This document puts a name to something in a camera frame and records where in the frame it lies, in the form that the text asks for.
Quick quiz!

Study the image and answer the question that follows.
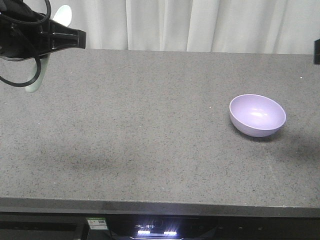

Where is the black drawer sterilizer cabinet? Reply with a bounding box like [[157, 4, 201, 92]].
[[106, 214, 320, 240]]

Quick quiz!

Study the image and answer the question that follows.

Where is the purple plastic bowl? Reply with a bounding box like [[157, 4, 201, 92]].
[[229, 94, 287, 138]]

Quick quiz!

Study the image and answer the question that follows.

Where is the black built-in dishwasher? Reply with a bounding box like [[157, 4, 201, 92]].
[[0, 212, 112, 240]]

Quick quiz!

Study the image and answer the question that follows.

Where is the mint green plastic spoon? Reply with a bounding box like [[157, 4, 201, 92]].
[[25, 4, 72, 93]]

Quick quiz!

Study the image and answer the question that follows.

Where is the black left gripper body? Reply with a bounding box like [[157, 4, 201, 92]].
[[0, 0, 86, 60]]

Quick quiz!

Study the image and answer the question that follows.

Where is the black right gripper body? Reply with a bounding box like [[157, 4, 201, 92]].
[[313, 39, 320, 65]]

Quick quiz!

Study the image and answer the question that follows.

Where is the white pleated curtain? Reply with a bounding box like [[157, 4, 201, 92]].
[[50, 0, 320, 54]]

